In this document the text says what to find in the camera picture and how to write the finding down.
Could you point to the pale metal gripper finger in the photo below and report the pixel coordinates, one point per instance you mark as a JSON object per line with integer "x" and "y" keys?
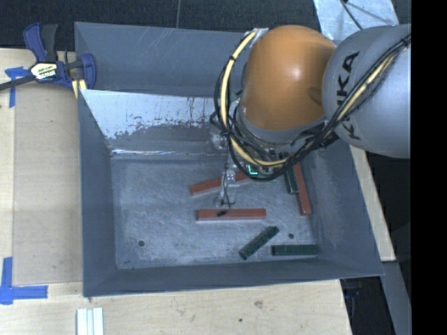
{"x": 232, "y": 187}
{"x": 220, "y": 195}

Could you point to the red-brown flat block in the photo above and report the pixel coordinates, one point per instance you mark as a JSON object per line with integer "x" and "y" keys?
{"x": 206, "y": 186}
{"x": 304, "y": 197}
{"x": 244, "y": 214}

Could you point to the dark green flat block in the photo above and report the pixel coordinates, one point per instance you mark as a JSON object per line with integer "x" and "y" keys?
{"x": 291, "y": 183}
{"x": 258, "y": 242}
{"x": 295, "y": 250}

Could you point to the grey metal bin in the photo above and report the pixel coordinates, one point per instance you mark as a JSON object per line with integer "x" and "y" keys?
{"x": 167, "y": 236}

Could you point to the pale wood board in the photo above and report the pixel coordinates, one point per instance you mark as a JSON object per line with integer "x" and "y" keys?
{"x": 45, "y": 187}

